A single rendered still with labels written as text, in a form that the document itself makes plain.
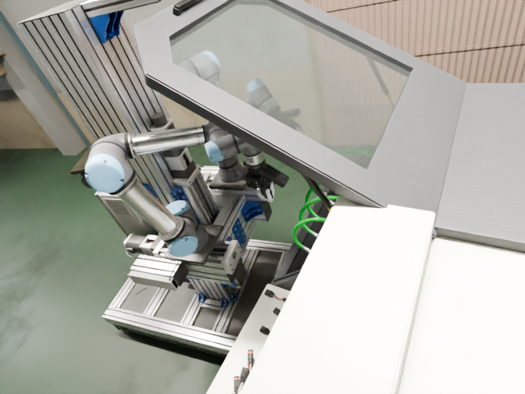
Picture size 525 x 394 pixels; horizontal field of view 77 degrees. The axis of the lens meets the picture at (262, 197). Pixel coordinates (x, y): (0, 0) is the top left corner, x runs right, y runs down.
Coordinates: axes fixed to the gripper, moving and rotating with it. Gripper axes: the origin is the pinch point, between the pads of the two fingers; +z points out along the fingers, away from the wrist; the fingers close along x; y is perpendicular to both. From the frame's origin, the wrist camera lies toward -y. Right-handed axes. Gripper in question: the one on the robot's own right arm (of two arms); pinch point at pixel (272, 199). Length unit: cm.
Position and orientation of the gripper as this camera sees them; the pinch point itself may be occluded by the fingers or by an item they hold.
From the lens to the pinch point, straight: 136.5
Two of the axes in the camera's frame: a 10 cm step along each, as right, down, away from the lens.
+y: -8.5, -1.6, 5.0
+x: -4.6, 6.7, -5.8
